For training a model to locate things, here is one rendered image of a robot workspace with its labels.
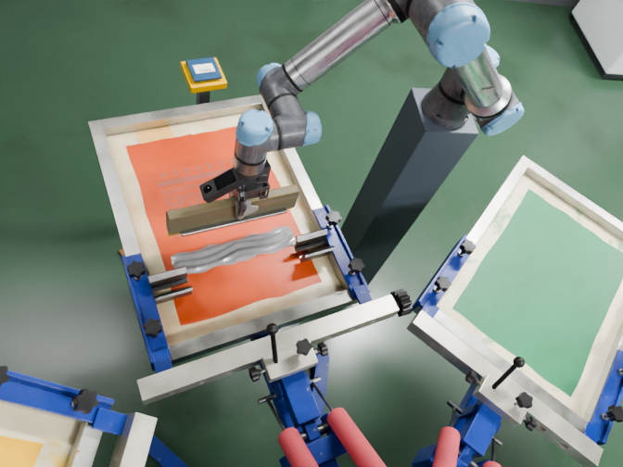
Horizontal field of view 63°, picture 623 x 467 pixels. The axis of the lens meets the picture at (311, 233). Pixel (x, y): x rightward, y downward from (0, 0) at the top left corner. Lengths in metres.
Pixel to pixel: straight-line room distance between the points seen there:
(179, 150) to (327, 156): 1.46
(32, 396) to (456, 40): 1.03
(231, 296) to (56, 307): 1.22
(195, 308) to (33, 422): 0.48
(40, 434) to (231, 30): 2.91
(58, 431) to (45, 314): 1.39
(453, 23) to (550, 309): 1.01
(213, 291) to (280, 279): 0.19
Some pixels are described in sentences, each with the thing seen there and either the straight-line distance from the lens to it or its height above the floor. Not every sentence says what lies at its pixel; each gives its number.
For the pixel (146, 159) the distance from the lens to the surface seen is 1.66.
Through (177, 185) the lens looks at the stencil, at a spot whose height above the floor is 0.95.
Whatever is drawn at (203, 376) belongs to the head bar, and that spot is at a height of 1.04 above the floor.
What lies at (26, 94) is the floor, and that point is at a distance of 3.23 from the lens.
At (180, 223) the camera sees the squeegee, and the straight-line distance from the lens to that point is 1.34.
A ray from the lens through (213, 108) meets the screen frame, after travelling 1.75.
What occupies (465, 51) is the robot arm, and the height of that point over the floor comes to 1.65.
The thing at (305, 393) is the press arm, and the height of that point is 1.04.
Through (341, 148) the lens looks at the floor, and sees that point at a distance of 3.06.
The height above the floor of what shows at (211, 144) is 0.95.
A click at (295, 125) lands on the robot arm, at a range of 1.16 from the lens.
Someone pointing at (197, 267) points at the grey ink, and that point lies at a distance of 1.45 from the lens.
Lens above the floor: 2.27
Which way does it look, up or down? 58 degrees down
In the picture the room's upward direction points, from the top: 22 degrees clockwise
